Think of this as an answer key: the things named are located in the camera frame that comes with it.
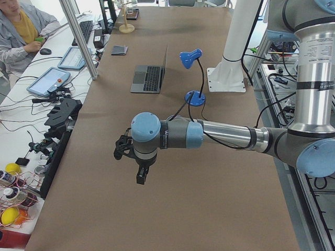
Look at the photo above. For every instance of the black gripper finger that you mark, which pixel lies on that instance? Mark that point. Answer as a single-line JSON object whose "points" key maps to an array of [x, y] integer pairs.
{"points": [[142, 175]]}

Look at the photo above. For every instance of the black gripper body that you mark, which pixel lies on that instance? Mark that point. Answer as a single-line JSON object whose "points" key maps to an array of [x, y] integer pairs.
{"points": [[144, 164]]}

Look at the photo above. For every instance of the grey laptop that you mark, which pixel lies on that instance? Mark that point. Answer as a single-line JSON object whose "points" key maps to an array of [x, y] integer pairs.
{"points": [[148, 79]]}

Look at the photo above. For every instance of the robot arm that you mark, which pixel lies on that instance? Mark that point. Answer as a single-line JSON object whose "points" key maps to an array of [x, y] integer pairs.
{"points": [[307, 144]]}

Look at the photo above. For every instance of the black toothed rack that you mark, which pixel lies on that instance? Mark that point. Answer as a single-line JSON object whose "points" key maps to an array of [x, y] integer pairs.
{"points": [[67, 108]]}

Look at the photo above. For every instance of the blue desk lamp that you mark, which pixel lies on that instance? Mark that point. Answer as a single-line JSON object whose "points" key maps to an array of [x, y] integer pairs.
{"points": [[195, 97]]}

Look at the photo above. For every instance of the grey folded cloth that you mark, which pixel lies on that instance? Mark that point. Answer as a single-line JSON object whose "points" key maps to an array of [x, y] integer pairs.
{"points": [[119, 50]]}

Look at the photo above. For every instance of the near teach pendant tablet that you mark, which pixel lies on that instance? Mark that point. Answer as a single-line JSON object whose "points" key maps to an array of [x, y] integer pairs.
{"points": [[48, 81]]}

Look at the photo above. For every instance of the teach pendant tablet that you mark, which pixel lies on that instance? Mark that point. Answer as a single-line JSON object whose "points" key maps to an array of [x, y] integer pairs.
{"points": [[72, 60], [48, 81]]}

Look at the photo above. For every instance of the far teach pendant tablet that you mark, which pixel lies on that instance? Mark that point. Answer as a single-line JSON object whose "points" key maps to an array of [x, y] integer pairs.
{"points": [[72, 60]]}

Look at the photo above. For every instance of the black power adapter box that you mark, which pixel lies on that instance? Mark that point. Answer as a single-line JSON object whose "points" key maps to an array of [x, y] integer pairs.
{"points": [[98, 40]]}

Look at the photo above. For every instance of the yellow lemon back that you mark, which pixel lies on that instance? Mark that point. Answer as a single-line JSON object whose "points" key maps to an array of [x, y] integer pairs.
{"points": [[13, 168]]}

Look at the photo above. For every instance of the yellow lemon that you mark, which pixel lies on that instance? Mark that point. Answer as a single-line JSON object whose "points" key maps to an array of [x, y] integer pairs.
{"points": [[13, 168], [9, 216]]}

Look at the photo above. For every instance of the wooden mug tree stand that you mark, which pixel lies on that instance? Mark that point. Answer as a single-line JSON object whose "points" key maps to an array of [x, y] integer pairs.
{"points": [[128, 11]]}

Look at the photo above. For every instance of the black computer mouse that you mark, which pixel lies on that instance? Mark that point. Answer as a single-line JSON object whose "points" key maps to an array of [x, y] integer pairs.
{"points": [[45, 51]]}

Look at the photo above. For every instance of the black keyboard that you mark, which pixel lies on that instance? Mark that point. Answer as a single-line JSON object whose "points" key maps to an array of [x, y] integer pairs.
{"points": [[86, 29]]}

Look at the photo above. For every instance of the yellow lemon front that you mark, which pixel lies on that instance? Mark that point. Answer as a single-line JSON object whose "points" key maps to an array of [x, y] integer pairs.
{"points": [[9, 216]]}

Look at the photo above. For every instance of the seated person grey jacket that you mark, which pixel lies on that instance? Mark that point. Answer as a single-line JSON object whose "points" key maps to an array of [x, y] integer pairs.
{"points": [[24, 30]]}

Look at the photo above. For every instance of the copper wire basket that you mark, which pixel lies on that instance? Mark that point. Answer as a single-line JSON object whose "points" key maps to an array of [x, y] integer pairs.
{"points": [[15, 193]]}

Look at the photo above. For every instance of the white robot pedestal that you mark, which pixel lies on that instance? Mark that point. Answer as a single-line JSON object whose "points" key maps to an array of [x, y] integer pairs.
{"points": [[227, 76]]}

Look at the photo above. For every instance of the aluminium frame post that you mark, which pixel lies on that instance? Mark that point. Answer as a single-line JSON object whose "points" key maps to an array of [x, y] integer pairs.
{"points": [[75, 28]]}

